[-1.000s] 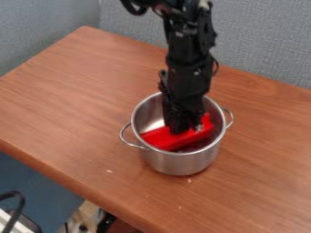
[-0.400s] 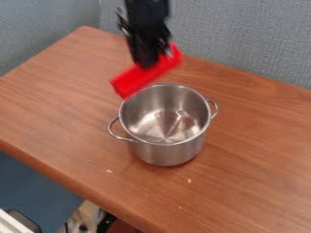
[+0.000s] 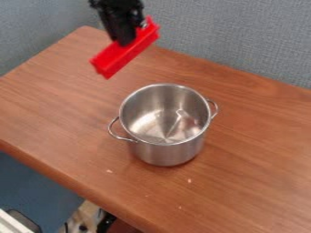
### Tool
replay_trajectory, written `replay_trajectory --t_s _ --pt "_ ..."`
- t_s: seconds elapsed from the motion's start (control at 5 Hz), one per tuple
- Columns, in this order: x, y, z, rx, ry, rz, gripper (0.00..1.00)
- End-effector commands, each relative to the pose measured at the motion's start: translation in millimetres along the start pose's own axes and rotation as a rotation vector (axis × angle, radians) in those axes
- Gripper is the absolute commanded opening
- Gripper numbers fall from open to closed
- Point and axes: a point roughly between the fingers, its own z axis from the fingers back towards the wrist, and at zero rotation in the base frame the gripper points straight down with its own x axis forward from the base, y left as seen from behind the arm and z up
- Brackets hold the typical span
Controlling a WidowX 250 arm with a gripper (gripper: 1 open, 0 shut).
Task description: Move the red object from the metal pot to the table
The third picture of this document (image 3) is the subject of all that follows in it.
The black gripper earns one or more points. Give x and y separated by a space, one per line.
122 16

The red block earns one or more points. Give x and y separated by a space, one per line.
115 56

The stainless steel pot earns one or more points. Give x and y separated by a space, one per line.
166 118

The beige clutter under table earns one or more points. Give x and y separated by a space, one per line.
90 219

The white box under table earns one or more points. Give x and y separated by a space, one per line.
14 222

